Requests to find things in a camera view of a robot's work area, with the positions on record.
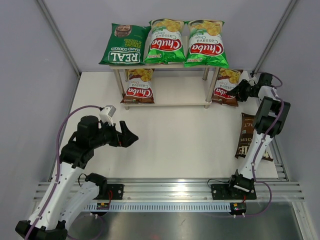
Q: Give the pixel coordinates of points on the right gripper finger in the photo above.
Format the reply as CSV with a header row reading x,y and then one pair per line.
x,y
235,92
244,84

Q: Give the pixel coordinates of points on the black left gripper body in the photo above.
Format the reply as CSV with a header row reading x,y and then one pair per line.
x,y
108,137

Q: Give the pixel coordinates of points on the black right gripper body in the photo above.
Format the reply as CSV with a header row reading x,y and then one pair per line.
x,y
246,93

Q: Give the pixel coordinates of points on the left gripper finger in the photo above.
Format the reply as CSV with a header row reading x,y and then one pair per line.
x,y
126,137
116,126

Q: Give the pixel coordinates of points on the brown Chuba bag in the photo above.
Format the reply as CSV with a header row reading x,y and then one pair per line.
x,y
226,81
139,90

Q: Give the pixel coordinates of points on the brown sea salt chips bag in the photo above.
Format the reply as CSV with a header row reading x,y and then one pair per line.
x,y
246,135

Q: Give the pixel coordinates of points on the green Chuba chips bag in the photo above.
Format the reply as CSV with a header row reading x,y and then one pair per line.
x,y
205,44
166,45

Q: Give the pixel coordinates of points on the dark green REAL chips bag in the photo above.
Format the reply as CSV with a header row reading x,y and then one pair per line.
x,y
126,45

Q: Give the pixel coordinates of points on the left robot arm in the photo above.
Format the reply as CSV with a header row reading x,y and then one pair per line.
x,y
56,213

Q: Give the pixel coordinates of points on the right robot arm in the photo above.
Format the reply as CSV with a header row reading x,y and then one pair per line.
x,y
268,122

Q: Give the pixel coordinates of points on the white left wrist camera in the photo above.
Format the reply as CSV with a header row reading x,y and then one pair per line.
x,y
106,114

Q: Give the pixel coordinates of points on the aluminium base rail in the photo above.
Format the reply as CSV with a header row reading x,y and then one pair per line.
x,y
186,195

